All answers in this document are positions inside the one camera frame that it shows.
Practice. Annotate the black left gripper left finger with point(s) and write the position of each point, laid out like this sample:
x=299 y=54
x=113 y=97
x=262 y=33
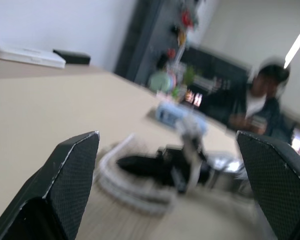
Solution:
x=65 y=180

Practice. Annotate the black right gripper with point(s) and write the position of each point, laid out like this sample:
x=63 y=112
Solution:
x=175 y=162

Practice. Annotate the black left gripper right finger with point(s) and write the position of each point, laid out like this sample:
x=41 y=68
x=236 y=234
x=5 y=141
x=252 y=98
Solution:
x=275 y=180

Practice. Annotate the beige terry towel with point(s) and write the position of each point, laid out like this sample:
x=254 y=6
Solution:
x=130 y=200

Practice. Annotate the folded light blue towel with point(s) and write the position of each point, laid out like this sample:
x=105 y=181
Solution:
x=170 y=113

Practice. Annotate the person in dark jacket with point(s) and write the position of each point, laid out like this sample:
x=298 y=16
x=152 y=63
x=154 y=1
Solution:
x=255 y=100

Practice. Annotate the light green plate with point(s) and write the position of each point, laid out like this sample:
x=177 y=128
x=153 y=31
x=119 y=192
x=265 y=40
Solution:
x=160 y=82

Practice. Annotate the pink plate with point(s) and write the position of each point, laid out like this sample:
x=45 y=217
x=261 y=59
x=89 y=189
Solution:
x=173 y=80

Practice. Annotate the small green potted plant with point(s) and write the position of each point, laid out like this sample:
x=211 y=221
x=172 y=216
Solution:
x=189 y=76

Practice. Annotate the long black box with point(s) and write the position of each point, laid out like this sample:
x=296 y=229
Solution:
x=73 y=57

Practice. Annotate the flat white box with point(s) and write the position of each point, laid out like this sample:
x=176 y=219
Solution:
x=27 y=56

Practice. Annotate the long ceiling light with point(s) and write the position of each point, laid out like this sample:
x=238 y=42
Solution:
x=293 y=50

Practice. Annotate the dark grey cabinet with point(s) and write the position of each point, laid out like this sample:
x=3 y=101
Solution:
x=150 y=37

